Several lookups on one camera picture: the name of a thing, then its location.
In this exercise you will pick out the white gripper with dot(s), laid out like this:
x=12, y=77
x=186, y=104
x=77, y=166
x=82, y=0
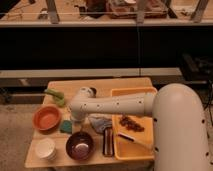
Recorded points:
x=77, y=126

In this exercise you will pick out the green sponge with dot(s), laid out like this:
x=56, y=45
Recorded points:
x=66, y=127

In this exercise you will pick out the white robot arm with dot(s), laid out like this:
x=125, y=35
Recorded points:
x=180, y=135

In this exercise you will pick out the dark purple bowl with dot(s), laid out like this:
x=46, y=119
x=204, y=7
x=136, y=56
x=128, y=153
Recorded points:
x=79, y=146

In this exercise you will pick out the red bowl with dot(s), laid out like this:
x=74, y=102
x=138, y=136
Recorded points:
x=46, y=118

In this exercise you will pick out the grey crumpled cloth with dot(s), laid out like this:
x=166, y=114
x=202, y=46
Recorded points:
x=99, y=124

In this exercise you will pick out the wooden table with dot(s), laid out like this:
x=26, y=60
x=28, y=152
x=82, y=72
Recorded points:
x=69, y=88

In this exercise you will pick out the dark brown rectangular brush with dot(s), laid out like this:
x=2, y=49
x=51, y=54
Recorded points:
x=108, y=146

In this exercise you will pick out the green plastic toy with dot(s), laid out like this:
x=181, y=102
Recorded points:
x=58, y=97

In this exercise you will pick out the metal cup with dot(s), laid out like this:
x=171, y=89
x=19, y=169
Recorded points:
x=94, y=91

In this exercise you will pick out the white cup stack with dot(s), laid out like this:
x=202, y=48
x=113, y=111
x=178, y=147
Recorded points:
x=45, y=149

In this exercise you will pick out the bunch of dark grapes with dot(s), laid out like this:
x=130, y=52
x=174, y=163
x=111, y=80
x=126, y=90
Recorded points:
x=130, y=124

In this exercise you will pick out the yellow plastic bin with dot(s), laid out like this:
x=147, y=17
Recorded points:
x=130, y=146

